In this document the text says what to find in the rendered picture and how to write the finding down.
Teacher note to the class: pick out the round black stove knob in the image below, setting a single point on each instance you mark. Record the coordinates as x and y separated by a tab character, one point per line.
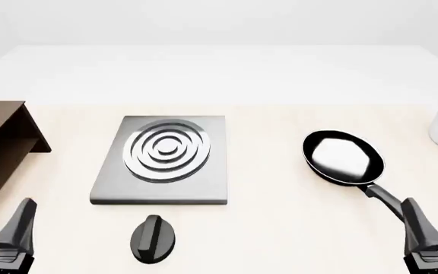
152	239

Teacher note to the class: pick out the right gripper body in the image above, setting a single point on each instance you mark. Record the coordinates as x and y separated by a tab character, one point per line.
437	264

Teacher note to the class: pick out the dark brown wooden cabinet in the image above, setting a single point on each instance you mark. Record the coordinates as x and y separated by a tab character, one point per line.
2	134

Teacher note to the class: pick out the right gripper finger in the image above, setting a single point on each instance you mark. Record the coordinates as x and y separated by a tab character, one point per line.
422	231

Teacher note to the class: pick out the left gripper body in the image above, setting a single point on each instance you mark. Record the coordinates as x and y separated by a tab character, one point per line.
4	264

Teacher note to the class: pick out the flat grey stove plate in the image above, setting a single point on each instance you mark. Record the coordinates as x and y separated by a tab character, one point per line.
188	182

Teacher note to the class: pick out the black frying pan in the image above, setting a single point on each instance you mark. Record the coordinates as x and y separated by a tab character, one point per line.
342	157

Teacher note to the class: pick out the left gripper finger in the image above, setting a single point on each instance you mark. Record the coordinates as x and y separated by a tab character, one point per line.
17	228

